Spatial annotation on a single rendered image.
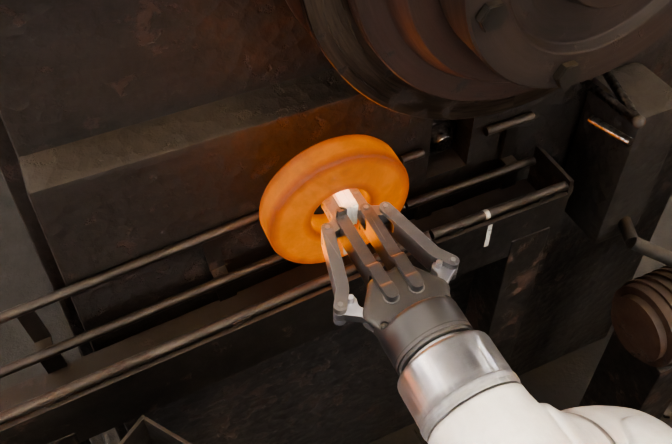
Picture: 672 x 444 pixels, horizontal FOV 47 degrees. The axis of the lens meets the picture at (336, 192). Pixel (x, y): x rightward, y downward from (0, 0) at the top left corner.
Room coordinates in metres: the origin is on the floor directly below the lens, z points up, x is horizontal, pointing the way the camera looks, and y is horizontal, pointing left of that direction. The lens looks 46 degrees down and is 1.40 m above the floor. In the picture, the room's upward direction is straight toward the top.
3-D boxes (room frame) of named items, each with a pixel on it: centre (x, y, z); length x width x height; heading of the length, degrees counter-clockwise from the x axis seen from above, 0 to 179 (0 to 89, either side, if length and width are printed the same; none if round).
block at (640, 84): (0.76, -0.38, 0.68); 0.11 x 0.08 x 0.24; 25
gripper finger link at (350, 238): (0.45, -0.03, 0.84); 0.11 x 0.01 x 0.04; 27
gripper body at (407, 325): (0.39, -0.07, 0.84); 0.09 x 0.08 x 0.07; 25
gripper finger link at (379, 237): (0.46, -0.05, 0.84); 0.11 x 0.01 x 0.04; 24
